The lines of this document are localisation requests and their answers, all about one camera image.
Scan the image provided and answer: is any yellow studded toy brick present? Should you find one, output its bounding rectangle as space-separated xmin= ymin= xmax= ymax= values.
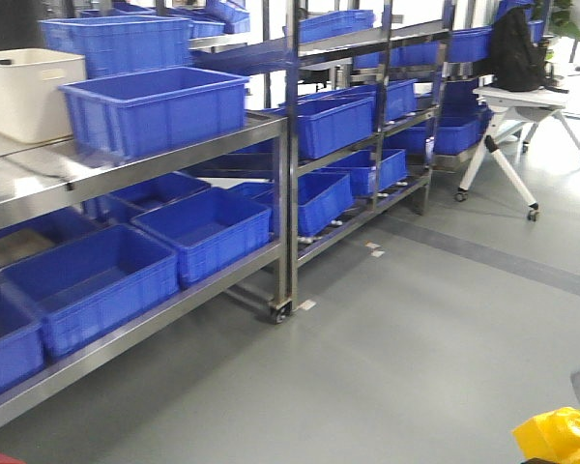
xmin=511 ymin=407 xmax=580 ymax=464

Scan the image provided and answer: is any large blue target bin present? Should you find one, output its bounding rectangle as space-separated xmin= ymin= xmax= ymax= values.
xmin=60 ymin=67 xmax=249 ymax=160

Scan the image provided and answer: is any blue bin lower middle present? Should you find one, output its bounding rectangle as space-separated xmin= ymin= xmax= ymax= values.
xmin=131 ymin=188 xmax=272 ymax=288

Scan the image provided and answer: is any beige plastic bin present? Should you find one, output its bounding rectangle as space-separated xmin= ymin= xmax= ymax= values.
xmin=0 ymin=48 xmax=86 ymax=144

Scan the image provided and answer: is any tall blue crate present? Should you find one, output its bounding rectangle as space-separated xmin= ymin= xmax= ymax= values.
xmin=40 ymin=15 xmax=192 ymax=78

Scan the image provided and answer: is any white folding desk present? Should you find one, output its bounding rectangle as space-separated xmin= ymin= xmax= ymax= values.
xmin=454 ymin=85 xmax=580 ymax=222

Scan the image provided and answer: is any black backpack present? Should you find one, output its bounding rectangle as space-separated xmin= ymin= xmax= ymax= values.
xmin=489 ymin=7 xmax=547 ymax=92

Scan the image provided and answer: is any steel shelving rack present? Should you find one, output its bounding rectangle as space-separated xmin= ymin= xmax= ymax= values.
xmin=0 ymin=1 xmax=455 ymax=428

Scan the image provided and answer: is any blue bin lower shelf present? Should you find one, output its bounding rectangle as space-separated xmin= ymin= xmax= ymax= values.
xmin=0 ymin=224 xmax=179 ymax=360

